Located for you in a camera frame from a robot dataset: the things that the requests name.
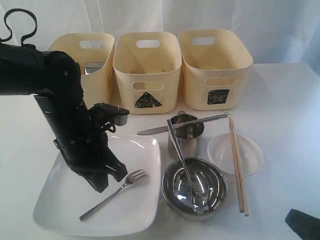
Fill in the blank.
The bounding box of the steel mug rear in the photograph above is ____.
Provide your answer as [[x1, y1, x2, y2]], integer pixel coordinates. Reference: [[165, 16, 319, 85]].
[[170, 111, 205, 158]]

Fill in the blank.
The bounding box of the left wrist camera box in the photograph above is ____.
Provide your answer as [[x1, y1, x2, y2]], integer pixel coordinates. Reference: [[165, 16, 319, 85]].
[[89, 103, 130, 126]]

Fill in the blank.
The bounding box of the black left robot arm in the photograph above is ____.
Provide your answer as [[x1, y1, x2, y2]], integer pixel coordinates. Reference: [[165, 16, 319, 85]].
[[0, 43, 129, 193]]

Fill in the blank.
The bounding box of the white square plate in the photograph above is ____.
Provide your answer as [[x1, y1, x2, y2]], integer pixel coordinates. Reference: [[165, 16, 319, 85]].
[[33, 135, 161, 237]]

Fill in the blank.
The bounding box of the steel cup front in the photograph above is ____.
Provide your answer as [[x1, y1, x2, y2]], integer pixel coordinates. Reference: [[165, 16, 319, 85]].
[[84, 62, 105, 75]]

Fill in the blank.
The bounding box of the steel fork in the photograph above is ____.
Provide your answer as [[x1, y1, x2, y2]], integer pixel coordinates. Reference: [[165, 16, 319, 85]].
[[79, 169, 148, 222]]

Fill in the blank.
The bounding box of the cream bin with triangle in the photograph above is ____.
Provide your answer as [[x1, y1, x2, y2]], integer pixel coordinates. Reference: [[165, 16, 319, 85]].
[[113, 32, 182, 115]]

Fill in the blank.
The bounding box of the cream bin with circle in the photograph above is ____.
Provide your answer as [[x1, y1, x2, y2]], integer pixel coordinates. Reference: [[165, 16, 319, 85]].
[[48, 32, 115, 108]]

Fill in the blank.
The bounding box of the steel spoon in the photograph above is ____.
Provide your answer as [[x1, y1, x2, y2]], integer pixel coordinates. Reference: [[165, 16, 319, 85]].
[[166, 119, 209, 215]]

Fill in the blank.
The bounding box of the steel bowl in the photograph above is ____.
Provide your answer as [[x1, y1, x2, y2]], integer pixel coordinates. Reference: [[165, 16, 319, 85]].
[[161, 157, 228, 221]]

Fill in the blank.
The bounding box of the cream bin with square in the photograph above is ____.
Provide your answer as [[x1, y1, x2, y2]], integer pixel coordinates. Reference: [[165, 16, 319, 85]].
[[178, 29, 254, 111]]

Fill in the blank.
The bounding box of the steel table knife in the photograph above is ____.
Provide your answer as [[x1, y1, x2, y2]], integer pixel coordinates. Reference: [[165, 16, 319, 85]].
[[136, 114, 229, 136]]

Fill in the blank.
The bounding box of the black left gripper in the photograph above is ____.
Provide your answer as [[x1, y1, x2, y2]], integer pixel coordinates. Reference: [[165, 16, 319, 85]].
[[53, 133, 128, 193]]

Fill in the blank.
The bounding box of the white round bowl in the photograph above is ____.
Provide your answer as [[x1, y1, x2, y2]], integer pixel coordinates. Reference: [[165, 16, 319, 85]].
[[207, 133, 264, 176]]

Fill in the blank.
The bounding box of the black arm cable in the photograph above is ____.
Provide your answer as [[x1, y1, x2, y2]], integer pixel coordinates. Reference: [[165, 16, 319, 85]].
[[0, 8, 39, 47]]

